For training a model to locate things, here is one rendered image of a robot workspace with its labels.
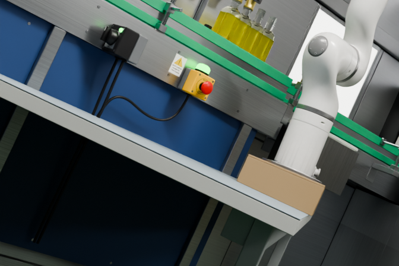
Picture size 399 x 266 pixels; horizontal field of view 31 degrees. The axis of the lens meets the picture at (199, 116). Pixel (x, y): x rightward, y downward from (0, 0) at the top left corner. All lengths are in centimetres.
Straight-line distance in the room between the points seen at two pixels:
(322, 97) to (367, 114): 110
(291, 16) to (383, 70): 63
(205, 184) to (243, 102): 97
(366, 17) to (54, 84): 92
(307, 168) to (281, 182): 12
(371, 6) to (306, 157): 48
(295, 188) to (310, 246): 118
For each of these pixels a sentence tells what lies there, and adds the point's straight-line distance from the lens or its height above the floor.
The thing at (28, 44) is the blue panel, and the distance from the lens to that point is 196.
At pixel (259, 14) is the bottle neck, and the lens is 250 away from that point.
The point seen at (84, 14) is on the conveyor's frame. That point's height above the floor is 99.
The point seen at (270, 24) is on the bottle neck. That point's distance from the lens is 254.
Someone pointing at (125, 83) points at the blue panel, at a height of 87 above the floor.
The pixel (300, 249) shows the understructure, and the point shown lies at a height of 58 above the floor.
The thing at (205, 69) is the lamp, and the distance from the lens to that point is 215.
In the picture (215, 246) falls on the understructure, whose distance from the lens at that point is 286.
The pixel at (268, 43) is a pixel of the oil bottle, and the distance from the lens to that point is 252.
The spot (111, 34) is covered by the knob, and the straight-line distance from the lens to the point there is 197.
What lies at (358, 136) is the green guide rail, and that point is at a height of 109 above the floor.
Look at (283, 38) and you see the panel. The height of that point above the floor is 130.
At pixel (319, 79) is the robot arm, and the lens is 212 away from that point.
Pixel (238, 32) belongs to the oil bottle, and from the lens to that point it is 244.
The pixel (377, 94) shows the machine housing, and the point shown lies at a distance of 324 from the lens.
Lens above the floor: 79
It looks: 2 degrees up
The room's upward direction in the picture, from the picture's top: 25 degrees clockwise
